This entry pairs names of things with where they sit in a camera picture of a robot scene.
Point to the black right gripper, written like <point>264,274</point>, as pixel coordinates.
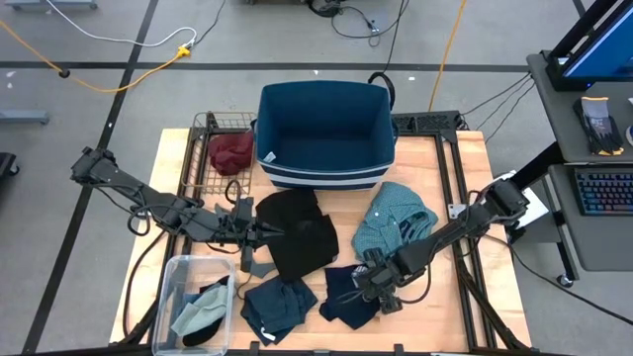
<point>390,279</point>

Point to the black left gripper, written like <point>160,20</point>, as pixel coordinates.
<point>237,227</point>

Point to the navy white-printed shirt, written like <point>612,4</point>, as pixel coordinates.
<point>341,306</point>

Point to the dark teal knit sweater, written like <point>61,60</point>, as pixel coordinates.
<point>277,306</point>

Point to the teal dotted shirt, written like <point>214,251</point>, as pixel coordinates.
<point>390,212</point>

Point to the maroon cloth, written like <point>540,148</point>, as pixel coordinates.
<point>230,153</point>

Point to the sage green cloth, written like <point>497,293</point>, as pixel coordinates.
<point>205,309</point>

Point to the blue cloth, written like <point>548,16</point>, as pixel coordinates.
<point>187,304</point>

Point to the black cloth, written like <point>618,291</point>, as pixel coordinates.
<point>200,338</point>

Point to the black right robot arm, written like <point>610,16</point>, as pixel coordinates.
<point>455,230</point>

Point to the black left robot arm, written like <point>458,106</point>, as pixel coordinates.
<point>123,185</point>

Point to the black garment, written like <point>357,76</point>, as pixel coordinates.
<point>301,237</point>

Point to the grey clothes hanger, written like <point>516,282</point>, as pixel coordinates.
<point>259,269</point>

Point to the clear plastic container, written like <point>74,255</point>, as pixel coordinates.
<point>165,277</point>

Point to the blue white-striped fabric bin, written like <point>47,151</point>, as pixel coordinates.
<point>321,128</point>

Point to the white box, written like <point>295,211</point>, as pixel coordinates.
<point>536,210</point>

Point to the caster wheel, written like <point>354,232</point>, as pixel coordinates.
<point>565,281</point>

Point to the black desk leg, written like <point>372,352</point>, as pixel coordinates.
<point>541,165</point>

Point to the grey keyboard shelf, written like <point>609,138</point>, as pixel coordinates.
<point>603,242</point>

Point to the grey desk top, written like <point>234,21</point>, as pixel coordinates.
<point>554,123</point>

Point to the backlit keyboard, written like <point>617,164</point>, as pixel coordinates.
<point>605,193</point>

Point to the black floor grommet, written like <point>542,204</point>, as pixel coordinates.
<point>63,73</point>

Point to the black chair base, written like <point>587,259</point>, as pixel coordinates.
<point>6,165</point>

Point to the grey stand foot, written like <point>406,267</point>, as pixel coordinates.
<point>49,4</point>
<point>22,117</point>

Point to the grey black work gloves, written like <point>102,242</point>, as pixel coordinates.
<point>598,123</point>

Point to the black monitor stand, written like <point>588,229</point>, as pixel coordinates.
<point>578,34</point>

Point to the computer monitor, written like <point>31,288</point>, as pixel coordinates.
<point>603,54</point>

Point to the silver metal bracket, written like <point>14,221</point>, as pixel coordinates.
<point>456,211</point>

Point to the black metal table frame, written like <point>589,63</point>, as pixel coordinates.
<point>425,121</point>

